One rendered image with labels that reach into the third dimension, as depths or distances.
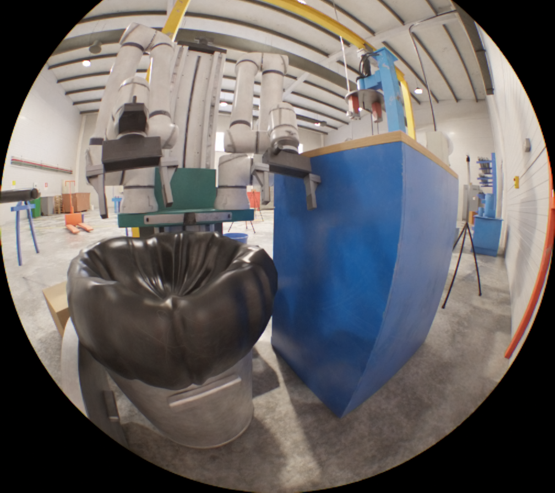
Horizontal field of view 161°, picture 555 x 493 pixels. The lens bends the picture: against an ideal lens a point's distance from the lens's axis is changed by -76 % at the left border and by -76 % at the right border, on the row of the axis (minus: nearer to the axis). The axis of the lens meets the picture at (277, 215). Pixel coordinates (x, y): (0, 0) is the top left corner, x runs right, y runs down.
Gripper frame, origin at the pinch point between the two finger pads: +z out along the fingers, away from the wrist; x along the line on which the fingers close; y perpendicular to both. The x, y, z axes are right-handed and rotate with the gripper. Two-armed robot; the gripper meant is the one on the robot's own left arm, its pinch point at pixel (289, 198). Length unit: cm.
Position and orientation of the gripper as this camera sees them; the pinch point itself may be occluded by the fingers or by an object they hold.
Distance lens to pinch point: 50.5
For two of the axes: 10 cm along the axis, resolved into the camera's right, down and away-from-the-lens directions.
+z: 0.5, 9.5, -3.1
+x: 9.0, 0.9, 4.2
